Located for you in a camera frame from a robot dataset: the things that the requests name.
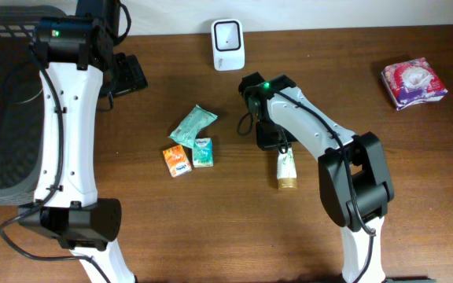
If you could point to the orange tissue pack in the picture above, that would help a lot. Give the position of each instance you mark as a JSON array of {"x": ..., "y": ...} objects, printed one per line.
[{"x": 177, "y": 161}]

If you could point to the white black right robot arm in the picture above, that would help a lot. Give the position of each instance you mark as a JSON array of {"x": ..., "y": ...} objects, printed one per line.
[{"x": 355, "y": 186}]

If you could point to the white conditioner tube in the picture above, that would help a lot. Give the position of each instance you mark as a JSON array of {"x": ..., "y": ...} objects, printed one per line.
[{"x": 286, "y": 171}]

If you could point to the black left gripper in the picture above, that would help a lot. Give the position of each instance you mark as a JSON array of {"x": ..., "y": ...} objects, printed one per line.
[{"x": 133, "y": 76}]

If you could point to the teal Kleenex tissue pack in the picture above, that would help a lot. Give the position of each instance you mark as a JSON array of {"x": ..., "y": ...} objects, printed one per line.
[{"x": 202, "y": 153}]

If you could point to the red purple tissue pack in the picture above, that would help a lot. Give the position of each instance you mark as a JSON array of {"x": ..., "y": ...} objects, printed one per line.
[{"x": 412, "y": 82}]

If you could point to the grey plastic mesh basket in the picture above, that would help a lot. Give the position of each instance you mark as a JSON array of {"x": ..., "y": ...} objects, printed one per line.
[{"x": 21, "y": 104}]

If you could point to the teal wet wipes pack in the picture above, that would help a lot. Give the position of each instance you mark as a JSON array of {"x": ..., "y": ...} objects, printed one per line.
[{"x": 185, "y": 133}]

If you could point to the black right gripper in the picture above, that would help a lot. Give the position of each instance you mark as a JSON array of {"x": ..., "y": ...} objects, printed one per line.
[{"x": 263, "y": 140}]

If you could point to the white barcode scanner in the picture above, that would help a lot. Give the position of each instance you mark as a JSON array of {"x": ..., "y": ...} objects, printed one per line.
[{"x": 228, "y": 46}]

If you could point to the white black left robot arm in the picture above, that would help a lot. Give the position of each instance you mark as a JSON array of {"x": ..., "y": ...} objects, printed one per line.
[{"x": 78, "y": 65}]

